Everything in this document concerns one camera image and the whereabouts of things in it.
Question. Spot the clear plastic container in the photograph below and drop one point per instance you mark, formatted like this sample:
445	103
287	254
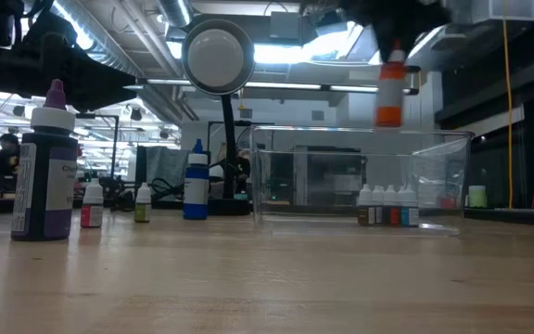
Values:
267	185

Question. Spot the light green cup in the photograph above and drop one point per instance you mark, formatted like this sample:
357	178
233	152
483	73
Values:
477	196

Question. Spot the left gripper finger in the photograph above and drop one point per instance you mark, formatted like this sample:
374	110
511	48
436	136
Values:
77	69
114	95

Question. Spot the long ceiling light bar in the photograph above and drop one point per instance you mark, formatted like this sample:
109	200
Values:
295	86

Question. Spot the black metal stand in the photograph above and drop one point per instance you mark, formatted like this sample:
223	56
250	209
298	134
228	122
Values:
115	148

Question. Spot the black aluminium table frame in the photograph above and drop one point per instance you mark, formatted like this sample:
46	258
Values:
503	215

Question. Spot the dark equipment cabinet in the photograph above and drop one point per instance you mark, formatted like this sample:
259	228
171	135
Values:
332	176

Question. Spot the small green-label dropper bottle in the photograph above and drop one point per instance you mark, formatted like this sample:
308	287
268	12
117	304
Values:
143	212

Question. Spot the small brown-label dropper bottle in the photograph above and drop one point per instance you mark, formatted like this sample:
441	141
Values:
364	215

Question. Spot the person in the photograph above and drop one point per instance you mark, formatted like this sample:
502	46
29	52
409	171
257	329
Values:
7	155

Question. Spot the small blue-label dropper bottle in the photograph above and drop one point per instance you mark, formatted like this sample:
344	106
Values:
410	216

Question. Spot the gray ceiling box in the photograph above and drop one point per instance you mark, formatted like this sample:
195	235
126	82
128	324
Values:
284	25

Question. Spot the large orange-red coloring bottle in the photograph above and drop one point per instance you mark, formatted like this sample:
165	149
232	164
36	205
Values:
390	93

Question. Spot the small pink-label dropper bottle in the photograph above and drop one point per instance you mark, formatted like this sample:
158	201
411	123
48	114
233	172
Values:
92	215

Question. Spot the gray fabric panel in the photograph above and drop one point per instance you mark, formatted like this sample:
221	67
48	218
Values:
167	162

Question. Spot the black gooseneck desk lamp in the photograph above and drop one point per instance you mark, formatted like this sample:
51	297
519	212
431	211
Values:
218	55

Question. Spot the small red object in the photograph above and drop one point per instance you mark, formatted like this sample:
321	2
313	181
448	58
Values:
448	202

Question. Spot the silver ventilation duct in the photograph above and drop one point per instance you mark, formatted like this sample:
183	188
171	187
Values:
109	51

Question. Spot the large blue coloring bottle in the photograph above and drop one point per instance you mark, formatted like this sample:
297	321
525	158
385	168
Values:
196	195

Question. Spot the large purple coloring bottle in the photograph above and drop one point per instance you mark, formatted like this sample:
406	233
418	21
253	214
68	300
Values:
44	185

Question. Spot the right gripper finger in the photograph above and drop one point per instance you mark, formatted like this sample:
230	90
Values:
410	37
387	39

